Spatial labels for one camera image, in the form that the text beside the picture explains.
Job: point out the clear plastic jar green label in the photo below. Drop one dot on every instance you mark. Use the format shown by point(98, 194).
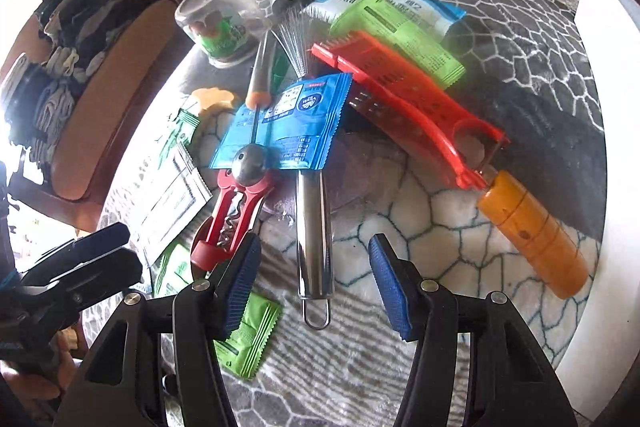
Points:
point(220, 17)

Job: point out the large lime green packet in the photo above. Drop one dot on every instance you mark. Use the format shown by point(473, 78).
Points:
point(400, 37)

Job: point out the white cardboard box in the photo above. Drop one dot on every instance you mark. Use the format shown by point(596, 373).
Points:
point(622, 132)

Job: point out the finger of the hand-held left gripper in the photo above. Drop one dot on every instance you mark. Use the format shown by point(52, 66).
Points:
point(105, 277)
point(100, 242)

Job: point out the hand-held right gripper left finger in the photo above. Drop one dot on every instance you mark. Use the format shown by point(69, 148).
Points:
point(240, 292)

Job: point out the white and blue wipes packet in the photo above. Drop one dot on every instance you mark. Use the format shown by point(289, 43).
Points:
point(440, 9)

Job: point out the dark green packet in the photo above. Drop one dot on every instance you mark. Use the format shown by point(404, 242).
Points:
point(280, 69)
point(182, 132)

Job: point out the wooden chair brown seat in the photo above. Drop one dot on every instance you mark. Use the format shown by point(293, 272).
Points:
point(110, 97)

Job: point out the yellow plastic tool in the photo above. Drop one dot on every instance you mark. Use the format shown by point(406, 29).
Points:
point(215, 99)

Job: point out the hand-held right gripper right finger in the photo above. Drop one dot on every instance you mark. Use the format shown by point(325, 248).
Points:
point(392, 287)

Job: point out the small green packet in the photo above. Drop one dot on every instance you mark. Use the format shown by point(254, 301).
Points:
point(175, 269)

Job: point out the red corkscrew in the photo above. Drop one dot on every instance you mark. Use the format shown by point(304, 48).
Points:
point(220, 217)

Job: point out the red plastic grater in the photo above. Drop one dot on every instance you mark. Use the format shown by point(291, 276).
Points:
point(400, 82)

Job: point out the person's left hand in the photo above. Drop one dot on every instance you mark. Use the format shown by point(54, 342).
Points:
point(35, 387)

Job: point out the pile of clothes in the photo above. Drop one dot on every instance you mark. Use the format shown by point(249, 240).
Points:
point(70, 37)

